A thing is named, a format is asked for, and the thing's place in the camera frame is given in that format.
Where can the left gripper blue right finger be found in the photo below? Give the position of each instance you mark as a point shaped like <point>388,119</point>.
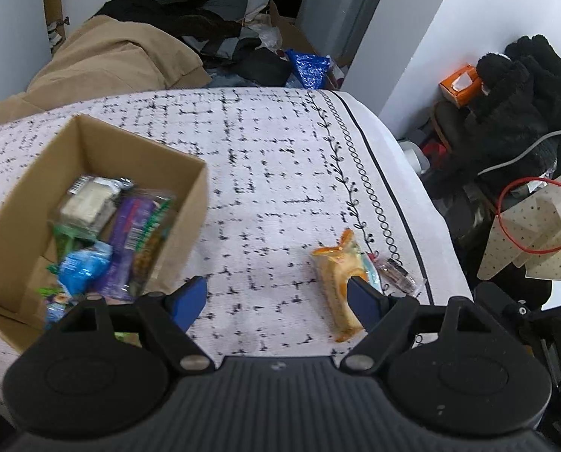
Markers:
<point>368,304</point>

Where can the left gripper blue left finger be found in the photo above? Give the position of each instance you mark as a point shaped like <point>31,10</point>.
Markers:
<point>186,303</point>

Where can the purple snack packet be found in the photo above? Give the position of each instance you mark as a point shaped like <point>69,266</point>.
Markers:
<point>140,228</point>

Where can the blue snack packet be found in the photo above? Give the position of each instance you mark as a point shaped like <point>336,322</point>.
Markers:
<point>81,268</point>
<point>57,304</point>

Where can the green candy packet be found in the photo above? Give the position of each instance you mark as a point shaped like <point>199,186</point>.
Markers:
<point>69,239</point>

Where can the orange bread snack packet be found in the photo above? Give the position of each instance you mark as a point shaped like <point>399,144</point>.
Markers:
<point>335,266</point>

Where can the green snack packet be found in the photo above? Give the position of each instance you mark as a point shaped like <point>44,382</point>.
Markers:
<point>128,338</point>

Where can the white patterned bed cloth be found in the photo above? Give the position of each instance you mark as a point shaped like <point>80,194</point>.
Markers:
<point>289,171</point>

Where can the brown cardboard box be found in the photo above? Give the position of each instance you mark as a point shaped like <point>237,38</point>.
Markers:
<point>88,146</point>

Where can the orange tissue box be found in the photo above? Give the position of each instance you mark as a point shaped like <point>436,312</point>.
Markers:
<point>462,86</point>

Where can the black fuzzy garment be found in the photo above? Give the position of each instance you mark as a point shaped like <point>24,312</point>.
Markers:
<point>512,130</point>

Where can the shiny blue bag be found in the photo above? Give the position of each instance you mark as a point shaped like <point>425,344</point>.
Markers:
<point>310,69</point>

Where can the pile of dark clothes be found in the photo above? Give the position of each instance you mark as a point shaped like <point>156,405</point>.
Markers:
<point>223,45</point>

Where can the tan blanket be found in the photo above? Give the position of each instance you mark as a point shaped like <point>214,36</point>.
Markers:
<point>106,57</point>

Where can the white mini fridge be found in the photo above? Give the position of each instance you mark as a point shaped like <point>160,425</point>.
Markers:
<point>335,27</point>

